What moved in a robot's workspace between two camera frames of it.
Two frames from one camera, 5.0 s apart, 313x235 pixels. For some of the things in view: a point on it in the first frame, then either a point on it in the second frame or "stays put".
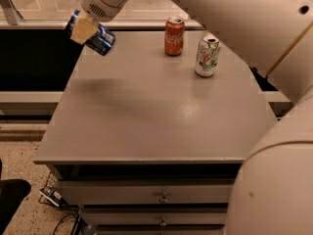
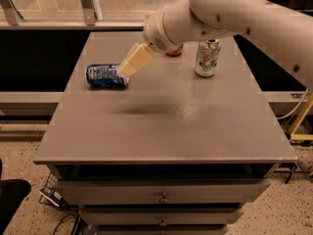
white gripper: [96, 1] -> [156, 33]
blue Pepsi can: [102, 40] -> [104, 75]
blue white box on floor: [54, 197] stays put
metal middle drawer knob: [163, 223] stays put
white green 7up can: [207, 56] stays put
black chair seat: [12, 193] stays put
